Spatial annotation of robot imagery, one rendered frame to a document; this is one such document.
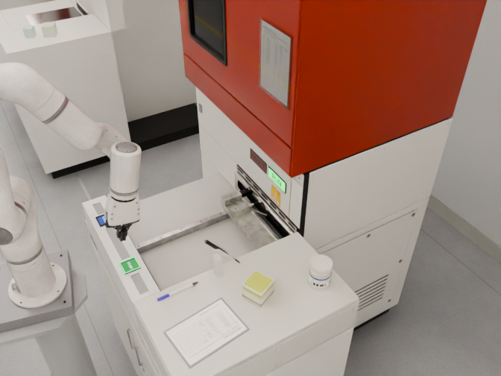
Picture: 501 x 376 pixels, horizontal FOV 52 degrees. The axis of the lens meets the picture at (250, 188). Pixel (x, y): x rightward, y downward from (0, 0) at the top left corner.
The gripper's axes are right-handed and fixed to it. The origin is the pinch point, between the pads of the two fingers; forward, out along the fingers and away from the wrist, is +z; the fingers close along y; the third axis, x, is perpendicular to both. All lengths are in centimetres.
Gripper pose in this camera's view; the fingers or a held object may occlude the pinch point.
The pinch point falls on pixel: (121, 233)
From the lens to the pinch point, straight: 166.0
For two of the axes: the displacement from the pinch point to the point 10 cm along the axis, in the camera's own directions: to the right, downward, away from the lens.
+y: -8.4, 1.6, -5.1
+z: -1.8, 8.2, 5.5
